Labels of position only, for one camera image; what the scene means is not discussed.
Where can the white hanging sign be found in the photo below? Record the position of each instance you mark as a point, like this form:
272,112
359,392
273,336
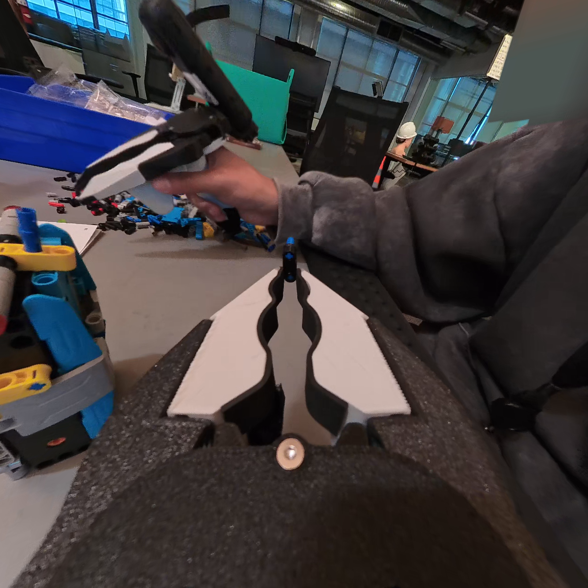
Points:
499,57

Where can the open instruction booklet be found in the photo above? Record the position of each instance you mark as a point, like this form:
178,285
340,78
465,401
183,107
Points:
78,234

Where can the grey blue toy brick model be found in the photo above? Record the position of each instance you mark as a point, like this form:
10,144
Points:
46,358

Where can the orange striped cone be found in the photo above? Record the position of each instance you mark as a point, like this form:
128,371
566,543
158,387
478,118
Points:
379,173

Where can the person's right forearm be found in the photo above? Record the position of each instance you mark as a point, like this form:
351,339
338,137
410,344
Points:
358,220

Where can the small wooden model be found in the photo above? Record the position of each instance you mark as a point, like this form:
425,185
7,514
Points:
248,144

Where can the blue plastic bin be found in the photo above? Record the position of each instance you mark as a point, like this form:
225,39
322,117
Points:
55,133

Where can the black monitor screen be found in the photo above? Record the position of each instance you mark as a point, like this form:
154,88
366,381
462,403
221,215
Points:
289,69

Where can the clear plastic bags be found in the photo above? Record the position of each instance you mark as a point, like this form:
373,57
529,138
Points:
105,99

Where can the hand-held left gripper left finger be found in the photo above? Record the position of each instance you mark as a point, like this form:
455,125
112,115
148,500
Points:
220,363

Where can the pile of toy brick pieces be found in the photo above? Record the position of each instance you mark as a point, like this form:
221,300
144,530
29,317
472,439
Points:
160,216

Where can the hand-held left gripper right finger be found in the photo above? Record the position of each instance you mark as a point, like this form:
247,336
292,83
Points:
363,363

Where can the black mesh office chair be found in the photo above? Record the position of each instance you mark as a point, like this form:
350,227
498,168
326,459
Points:
353,133

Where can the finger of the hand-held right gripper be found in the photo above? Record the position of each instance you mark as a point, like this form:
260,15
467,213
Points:
121,154
115,181

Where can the person's right hand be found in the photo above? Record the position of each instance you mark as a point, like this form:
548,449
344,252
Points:
239,188

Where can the black perforated board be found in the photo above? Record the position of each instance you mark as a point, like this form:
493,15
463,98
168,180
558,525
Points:
349,285

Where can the black toy connector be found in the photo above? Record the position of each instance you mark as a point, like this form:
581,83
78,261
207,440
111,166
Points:
289,259

